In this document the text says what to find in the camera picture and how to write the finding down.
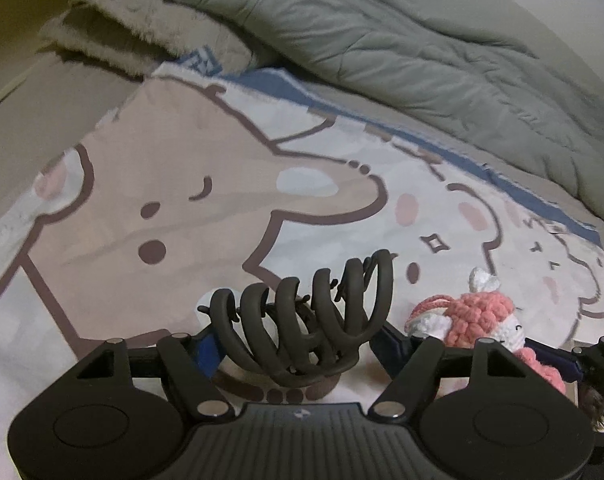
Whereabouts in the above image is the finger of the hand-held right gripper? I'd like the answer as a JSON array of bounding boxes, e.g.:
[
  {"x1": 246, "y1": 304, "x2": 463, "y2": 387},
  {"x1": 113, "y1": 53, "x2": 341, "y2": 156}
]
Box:
[{"x1": 557, "y1": 335, "x2": 604, "y2": 386}]

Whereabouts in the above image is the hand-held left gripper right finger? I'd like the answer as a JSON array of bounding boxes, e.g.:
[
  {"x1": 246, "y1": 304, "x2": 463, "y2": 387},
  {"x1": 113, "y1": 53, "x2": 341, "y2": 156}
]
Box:
[{"x1": 369, "y1": 322, "x2": 530, "y2": 418}]

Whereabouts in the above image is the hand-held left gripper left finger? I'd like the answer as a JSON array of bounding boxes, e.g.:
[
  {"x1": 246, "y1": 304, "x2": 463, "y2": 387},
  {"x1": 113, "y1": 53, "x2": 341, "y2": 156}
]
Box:
[{"x1": 74, "y1": 327, "x2": 237, "y2": 418}]

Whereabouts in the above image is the dark hair claw clip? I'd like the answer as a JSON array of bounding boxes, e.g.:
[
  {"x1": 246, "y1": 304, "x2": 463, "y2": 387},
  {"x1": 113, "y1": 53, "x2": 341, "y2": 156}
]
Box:
[{"x1": 197, "y1": 249, "x2": 395, "y2": 389}]

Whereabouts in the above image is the pink crochet toy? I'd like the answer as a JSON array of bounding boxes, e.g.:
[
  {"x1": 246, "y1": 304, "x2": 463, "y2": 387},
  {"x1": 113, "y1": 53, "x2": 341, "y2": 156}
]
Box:
[{"x1": 404, "y1": 266, "x2": 568, "y2": 395}]

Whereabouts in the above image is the cartoon printed blanket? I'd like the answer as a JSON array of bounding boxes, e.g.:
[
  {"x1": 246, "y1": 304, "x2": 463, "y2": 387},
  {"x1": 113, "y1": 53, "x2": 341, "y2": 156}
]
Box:
[{"x1": 0, "y1": 47, "x2": 604, "y2": 480}]

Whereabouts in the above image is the grey duvet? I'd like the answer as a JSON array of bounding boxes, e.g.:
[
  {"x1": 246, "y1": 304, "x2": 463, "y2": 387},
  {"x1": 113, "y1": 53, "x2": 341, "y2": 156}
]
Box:
[{"x1": 139, "y1": 0, "x2": 604, "y2": 238}]

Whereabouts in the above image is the fluffy beige blanket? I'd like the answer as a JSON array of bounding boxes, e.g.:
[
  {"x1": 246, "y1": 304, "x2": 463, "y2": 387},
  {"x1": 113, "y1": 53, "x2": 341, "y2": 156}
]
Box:
[{"x1": 39, "y1": 0, "x2": 277, "y2": 79}]

